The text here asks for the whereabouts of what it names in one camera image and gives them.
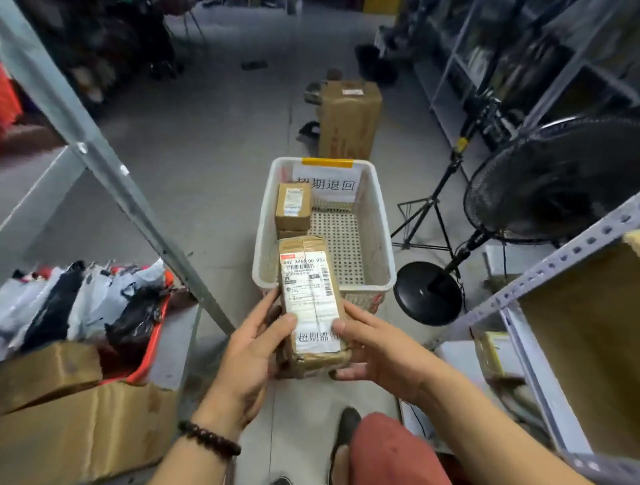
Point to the white paper sign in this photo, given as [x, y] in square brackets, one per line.
[325, 185]

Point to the large brown cardboard carton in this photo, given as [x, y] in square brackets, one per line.
[90, 434]

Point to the person's left hand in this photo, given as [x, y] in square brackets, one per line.
[245, 365]

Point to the grey floor item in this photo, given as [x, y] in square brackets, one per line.
[312, 94]

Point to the red plastic tray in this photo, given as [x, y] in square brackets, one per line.
[150, 350]

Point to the black bin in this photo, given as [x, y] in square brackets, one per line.
[370, 62]

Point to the taped brown parcel long label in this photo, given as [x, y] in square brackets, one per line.
[310, 300]

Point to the small brown parcel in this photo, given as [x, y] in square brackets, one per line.
[292, 235]

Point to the person's black shoe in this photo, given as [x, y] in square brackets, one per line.
[282, 480]
[347, 424]

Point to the open brown cardboard box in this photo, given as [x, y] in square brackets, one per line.
[50, 370]

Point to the yellow tape piece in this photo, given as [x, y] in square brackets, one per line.
[327, 162]

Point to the dark cluttered goods pile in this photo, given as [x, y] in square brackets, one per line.
[100, 45]

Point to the small yellowish box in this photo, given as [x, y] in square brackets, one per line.
[497, 355]

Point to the black floor object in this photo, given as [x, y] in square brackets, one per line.
[310, 131]

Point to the white plastic basket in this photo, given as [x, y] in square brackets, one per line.
[375, 225]

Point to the grey metal rack frame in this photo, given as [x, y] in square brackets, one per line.
[100, 160]

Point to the flat black floor item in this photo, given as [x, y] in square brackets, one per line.
[254, 65]

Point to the white storage rack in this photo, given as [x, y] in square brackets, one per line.
[440, 95]

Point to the white perforated metal rack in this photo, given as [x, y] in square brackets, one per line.
[540, 270]

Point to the black tripod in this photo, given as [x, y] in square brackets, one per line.
[455, 160]

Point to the black standing fan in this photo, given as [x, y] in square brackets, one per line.
[427, 295]

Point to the tall printed floor carton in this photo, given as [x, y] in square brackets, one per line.
[350, 120]

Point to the big plain cardboard sheet box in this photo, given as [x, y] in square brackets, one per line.
[590, 350]

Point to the person's right hand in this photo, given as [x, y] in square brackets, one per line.
[395, 360]

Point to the person's red trouser leg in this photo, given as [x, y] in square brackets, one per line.
[395, 449]

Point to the person's right forearm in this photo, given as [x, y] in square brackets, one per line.
[490, 439]

